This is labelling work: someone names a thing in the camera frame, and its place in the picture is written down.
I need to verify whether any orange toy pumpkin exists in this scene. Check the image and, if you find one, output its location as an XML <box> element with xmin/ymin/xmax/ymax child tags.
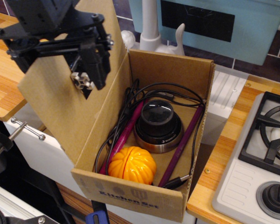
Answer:
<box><xmin>108</xmin><ymin>146</ymin><xmax>157</xmax><ymax>185</ymax></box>

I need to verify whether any blue black clamp handle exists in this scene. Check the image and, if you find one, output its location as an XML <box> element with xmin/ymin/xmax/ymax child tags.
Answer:
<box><xmin>85</xmin><ymin>201</ymin><xmax>110</xmax><ymax>224</ymax></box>

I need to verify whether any white toy stove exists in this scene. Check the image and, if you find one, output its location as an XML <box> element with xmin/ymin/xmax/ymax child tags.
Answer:
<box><xmin>211</xmin><ymin>91</ymin><xmax>280</xmax><ymax>224</ymax></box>

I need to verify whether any magenta pencil left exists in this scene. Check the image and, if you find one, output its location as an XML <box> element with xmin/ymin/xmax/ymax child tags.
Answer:
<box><xmin>98</xmin><ymin>101</ymin><xmax>144</xmax><ymax>175</ymax></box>

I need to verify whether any black taped aluminium flap handle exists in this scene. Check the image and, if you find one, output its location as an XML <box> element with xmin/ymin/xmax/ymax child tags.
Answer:
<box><xmin>69</xmin><ymin>55</ymin><xmax>95</xmax><ymax>100</ymax></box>

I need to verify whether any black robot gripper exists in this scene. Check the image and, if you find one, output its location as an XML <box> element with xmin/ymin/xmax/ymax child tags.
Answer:
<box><xmin>0</xmin><ymin>0</ymin><xmax>112</xmax><ymax>90</ymax></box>

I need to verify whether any magenta pencil right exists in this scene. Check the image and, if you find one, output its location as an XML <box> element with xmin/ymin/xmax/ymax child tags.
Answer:
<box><xmin>158</xmin><ymin>105</ymin><xmax>204</xmax><ymax>187</ymax></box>

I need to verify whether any brown cardboard kitchen set box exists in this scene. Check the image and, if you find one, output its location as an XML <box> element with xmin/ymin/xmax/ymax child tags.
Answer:
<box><xmin>18</xmin><ymin>0</ymin><xmax>215</xmax><ymax>222</ymax></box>

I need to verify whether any black stove knob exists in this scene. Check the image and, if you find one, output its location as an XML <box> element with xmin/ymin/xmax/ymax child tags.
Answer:
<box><xmin>256</xmin><ymin>181</ymin><xmax>280</xmax><ymax>220</ymax></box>

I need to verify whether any black silver 3D mouse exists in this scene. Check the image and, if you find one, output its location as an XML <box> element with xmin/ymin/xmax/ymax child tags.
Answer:
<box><xmin>133</xmin><ymin>99</ymin><xmax>183</xmax><ymax>154</ymax></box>

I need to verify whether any grey toy faucet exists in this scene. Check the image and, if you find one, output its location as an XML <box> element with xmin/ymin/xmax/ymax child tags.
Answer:
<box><xmin>140</xmin><ymin>0</ymin><xmax>185</xmax><ymax>56</ymax></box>

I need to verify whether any magenta pencil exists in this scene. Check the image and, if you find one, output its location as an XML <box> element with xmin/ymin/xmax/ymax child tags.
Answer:
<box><xmin>98</xmin><ymin>101</ymin><xmax>144</xmax><ymax>175</ymax></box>
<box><xmin>158</xmin><ymin>105</ymin><xmax>204</xmax><ymax>187</ymax></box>

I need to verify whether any metal clamp bar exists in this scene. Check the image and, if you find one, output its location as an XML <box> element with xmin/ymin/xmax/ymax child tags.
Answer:
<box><xmin>0</xmin><ymin>117</ymin><xmax>46</xmax><ymax>155</ymax></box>

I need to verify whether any black stove grate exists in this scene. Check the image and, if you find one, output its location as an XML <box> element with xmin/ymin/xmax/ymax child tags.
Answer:
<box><xmin>238</xmin><ymin>92</ymin><xmax>280</xmax><ymax>175</ymax></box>

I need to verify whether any black USB cable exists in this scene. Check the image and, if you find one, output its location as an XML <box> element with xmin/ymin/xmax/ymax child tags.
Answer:
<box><xmin>93</xmin><ymin>78</ymin><xmax>206</xmax><ymax>190</ymax></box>

